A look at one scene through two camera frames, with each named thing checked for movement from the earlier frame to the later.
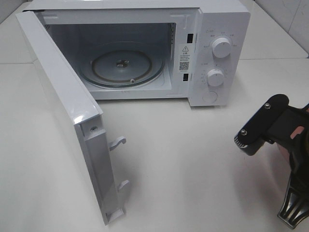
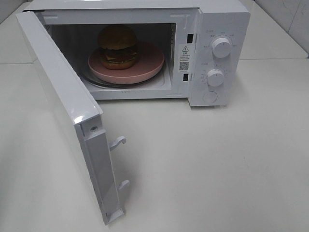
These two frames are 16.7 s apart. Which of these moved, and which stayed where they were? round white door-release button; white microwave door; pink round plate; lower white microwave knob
Moved: pink round plate
Stayed: white microwave door; round white door-release button; lower white microwave knob
